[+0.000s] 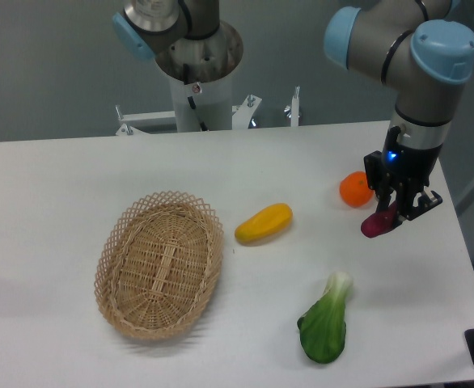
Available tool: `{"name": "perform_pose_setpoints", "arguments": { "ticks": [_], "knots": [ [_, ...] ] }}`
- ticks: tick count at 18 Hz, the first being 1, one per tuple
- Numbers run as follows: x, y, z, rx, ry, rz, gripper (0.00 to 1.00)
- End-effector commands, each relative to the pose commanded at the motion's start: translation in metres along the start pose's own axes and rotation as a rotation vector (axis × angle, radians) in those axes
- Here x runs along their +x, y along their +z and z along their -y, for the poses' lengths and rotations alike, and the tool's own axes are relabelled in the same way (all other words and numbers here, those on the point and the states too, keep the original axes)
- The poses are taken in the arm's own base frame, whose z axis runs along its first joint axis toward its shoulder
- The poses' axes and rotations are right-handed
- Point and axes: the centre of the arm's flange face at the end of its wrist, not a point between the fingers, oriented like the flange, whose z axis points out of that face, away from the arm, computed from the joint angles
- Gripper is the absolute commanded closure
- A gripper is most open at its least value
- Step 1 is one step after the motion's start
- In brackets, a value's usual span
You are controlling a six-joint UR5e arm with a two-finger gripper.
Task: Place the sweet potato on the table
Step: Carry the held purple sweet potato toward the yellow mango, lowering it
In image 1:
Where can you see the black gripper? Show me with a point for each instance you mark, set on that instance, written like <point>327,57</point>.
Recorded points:
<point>392,168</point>

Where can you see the purple sweet potato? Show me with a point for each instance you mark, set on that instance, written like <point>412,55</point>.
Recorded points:
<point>382,222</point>

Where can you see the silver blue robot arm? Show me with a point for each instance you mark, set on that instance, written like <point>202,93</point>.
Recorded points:
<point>406,45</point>

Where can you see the orange tangerine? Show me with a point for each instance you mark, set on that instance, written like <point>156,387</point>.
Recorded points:
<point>354,189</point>

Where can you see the yellow mango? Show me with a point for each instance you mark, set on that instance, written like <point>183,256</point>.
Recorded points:
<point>264,224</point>

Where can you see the green bok choy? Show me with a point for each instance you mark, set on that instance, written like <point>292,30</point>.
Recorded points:
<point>322,328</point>

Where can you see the woven wicker basket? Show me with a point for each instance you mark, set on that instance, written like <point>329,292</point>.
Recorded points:
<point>160,266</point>

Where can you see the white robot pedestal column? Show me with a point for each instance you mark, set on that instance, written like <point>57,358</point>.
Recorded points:
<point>202,106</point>

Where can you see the white metal base frame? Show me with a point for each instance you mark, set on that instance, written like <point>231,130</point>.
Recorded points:
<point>242,117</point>

